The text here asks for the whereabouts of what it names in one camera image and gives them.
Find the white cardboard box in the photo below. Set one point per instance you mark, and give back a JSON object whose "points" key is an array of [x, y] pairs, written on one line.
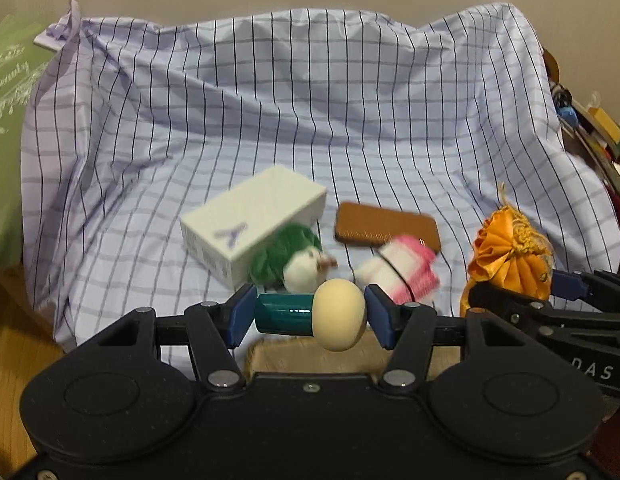
{"points": [[250, 210]]}

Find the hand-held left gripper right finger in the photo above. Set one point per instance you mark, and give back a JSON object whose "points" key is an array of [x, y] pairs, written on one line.
{"points": [[382, 317]]}

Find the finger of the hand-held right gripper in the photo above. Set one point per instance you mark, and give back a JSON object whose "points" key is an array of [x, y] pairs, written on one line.
{"points": [[570, 285], [505, 302]]}

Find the woven basket with beige liner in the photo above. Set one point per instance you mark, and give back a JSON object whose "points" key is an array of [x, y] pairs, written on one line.
{"points": [[290, 357]]}

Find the green and cream wooden toy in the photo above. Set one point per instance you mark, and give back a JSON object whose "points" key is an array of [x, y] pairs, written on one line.
{"points": [[340, 315]]}

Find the brown leather case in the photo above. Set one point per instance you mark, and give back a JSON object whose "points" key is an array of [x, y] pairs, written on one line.
{"points": [[385, 225]]}

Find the green white plush bird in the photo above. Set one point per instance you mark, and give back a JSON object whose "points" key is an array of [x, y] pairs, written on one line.
{"points": [[300, 270]]}

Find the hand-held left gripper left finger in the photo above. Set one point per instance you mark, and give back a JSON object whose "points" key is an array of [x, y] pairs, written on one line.
{"points": [[242, 315]]}

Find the green printed bag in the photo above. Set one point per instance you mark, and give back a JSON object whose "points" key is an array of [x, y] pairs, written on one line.
{"points": [[10, 160]]}

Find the pink white towel bundle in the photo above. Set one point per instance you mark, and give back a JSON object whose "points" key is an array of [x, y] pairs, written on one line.
{"points": [[390, 272]]}

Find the checkered white cloth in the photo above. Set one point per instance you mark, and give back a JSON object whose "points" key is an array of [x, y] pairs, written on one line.
{"points": [[290, 110]]}

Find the yellow box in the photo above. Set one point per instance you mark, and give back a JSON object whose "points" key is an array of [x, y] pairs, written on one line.
{"points": [[607, 126]]}

